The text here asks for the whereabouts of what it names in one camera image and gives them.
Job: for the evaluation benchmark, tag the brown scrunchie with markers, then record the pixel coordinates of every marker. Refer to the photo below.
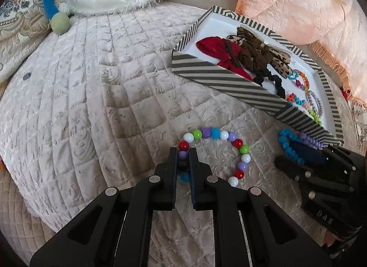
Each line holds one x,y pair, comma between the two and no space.
252,57

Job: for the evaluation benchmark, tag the black white striped box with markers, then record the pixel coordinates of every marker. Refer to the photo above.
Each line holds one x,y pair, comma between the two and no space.
200,66

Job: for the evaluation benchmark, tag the leopard print hair bow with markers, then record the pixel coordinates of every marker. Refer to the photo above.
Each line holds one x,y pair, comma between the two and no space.
235,39

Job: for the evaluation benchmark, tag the beige quilted bedspread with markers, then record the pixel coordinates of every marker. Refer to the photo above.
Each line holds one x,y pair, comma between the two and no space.
86,97

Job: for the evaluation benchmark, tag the peach fringed cushion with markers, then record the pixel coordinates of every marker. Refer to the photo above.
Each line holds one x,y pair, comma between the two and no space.
286,5

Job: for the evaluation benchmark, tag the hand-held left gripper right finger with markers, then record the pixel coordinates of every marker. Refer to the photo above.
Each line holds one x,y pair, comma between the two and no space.
195,175

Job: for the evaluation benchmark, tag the floral embroidered pillow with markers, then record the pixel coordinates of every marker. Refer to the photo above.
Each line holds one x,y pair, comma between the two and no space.
20,26

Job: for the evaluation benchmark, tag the red velvet hair bow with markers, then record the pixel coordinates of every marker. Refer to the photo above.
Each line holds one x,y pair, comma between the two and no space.
218,49

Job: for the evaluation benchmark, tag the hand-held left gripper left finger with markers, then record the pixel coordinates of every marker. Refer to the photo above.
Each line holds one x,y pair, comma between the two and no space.
172,175

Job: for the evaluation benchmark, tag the small dark button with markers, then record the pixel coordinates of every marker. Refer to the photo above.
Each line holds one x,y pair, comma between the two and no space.
26,76

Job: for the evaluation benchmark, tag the person's right hand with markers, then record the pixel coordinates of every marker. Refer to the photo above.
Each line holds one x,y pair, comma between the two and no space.
329,239

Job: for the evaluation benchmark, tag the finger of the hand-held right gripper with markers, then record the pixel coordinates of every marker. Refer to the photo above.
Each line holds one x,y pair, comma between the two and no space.
344,160
306,153

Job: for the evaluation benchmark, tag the black scrunchie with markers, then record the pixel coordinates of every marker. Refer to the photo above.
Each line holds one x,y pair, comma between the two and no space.
275,80

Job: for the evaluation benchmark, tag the cream floral cushion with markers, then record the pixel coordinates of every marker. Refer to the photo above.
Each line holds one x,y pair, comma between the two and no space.
358,123

